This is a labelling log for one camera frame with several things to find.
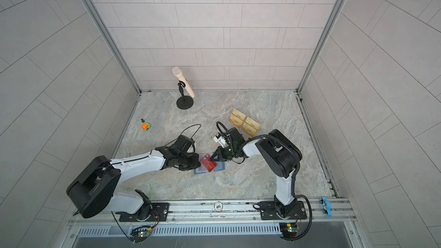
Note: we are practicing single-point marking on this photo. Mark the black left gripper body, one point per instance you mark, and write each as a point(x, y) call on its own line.
point(187, 162)

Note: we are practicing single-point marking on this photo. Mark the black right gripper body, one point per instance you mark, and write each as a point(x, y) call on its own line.
point(229, 152)

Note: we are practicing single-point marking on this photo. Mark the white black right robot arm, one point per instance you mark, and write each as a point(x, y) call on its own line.
point(283, 158)

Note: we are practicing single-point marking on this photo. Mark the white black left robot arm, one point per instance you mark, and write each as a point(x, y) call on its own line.
point(97, 188)

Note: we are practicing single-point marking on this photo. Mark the clear acrylic card tray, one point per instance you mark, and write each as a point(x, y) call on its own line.
point(246, 124)

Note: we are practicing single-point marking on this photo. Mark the green orange toy truck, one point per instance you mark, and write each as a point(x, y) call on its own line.
point(146, 126)

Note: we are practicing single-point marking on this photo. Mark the black microphone stand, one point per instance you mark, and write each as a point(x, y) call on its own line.
point(184, 102)

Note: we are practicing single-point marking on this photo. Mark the left green circuit board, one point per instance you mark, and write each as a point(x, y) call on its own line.
point(141, 233)

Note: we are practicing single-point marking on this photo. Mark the green circuit board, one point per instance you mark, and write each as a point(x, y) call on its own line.
point(289, 231)
point(141, 233)

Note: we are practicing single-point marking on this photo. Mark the cream microphone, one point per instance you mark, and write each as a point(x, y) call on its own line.
point(179, 74)

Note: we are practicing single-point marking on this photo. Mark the right green circuit board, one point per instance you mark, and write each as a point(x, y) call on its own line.
point(289, 231)

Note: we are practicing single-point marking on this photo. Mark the blue clip on rail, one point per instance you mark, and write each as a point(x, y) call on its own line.
point(327, 208)

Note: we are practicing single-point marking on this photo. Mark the aluminium mounting rail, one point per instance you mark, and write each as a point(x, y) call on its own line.
point(219, 212)

